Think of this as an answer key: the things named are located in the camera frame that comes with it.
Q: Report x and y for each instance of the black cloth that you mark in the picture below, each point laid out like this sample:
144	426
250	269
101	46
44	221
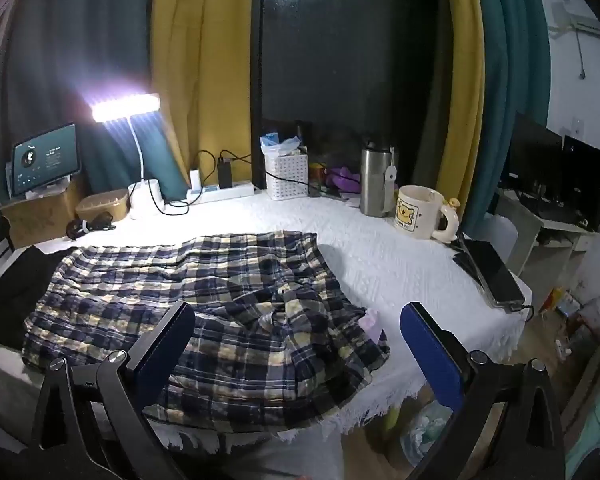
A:
15	290

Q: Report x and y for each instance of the black phone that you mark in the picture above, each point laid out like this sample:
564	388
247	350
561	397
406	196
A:
490	270

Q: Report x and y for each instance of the purple cloth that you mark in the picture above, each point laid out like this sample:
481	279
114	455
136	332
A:
345	180

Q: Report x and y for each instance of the black charger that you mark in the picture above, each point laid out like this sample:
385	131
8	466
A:
224	172

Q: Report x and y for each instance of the white charger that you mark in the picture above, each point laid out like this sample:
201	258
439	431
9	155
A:
195	179

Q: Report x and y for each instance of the grey side desk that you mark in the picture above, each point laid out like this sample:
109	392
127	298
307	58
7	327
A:
535	230

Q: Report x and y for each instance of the pale teal cloth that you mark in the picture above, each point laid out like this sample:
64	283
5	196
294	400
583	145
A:
597	420

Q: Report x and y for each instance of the cardboard box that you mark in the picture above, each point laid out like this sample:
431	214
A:
40	215

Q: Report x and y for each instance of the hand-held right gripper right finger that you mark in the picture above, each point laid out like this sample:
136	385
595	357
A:
430	355

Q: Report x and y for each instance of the teal curtain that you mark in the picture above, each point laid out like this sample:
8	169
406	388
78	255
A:
510	85
80	35

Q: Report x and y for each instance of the white power strip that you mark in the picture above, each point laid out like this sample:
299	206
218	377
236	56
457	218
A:
230	191

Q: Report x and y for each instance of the tan oval box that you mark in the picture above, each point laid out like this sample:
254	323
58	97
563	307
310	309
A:
102	206

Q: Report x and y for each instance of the white desk lamp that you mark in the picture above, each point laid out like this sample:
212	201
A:
142	200

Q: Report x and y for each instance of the plaid pants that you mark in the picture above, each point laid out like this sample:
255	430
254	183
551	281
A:
230	285

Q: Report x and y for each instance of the white tablecloth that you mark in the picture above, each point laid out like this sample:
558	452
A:
380	270

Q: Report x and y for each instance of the dark window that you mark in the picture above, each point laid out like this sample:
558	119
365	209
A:
350	60

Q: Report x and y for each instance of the small pink cloth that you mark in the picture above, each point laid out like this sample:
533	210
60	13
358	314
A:
374	327

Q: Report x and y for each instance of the black monitor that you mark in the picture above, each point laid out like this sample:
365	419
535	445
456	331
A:
530	155
587	180

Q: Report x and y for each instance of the clear plastic bags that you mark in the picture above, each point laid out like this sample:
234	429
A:
280	145

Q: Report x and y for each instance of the steel tumbler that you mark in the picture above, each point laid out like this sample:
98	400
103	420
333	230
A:
375	185

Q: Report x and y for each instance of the white plastic basket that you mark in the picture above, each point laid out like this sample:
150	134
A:
286	177

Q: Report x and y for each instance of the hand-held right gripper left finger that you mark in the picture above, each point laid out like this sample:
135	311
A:
165	350

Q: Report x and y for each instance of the cream bear mug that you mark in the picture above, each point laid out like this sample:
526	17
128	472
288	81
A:
420	212

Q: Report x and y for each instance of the white air conditioner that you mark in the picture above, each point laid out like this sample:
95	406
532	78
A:
575	20

